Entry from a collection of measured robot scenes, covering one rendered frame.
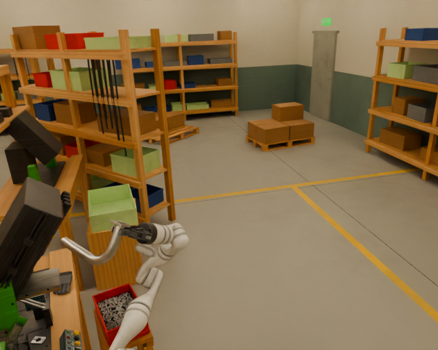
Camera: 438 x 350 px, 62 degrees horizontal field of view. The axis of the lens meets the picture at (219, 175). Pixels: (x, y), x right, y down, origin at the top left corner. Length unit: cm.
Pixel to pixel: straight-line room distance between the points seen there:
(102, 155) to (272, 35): 748
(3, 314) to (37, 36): 396
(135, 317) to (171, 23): 939
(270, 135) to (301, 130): 72
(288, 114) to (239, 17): 390
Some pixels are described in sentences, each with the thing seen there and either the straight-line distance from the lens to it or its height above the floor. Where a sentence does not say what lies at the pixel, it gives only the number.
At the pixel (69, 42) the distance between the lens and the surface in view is 471.
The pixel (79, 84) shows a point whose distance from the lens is 465.
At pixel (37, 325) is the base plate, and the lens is 221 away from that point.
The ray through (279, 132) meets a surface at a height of 33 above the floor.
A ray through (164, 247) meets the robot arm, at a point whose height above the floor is 147.
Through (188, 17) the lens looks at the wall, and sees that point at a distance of 1048.
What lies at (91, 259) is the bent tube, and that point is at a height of 159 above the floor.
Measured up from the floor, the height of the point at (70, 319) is 90.
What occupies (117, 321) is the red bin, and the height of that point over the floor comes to 89.
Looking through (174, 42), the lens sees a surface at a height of 202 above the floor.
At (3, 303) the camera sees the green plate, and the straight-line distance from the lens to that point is 193.
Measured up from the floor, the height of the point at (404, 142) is 42.
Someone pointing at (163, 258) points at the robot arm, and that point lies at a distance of 152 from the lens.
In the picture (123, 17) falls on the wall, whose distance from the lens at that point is 1035.
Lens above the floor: 226
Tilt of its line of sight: 22 degrees down
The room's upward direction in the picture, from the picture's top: 2 degrees counter-clockwise
